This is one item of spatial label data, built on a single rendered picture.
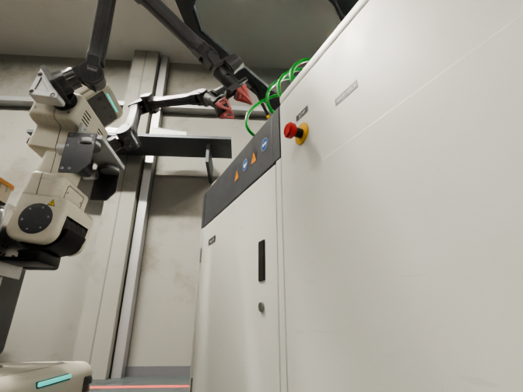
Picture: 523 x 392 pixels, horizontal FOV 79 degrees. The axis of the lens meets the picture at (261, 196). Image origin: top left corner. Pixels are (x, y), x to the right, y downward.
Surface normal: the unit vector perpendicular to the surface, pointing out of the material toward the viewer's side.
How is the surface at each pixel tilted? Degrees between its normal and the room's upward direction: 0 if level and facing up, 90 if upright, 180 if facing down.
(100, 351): 90
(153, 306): 90
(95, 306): 90
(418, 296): 90
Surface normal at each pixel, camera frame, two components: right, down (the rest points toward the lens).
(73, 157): 0.07, -0.38
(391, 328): -0.90, -0.17
